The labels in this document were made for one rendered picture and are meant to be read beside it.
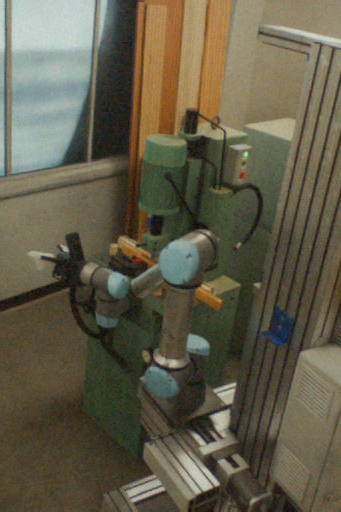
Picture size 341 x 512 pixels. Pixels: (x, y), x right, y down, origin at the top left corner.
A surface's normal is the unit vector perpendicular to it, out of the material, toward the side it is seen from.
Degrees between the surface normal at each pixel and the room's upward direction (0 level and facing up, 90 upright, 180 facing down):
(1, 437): 0
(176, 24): 87
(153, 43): 87
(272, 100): 90
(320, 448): 90
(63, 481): 0
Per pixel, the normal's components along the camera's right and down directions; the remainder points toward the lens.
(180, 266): -0.51, 0.19
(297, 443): -0.85, 0.14
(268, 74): -0.69, 0.25
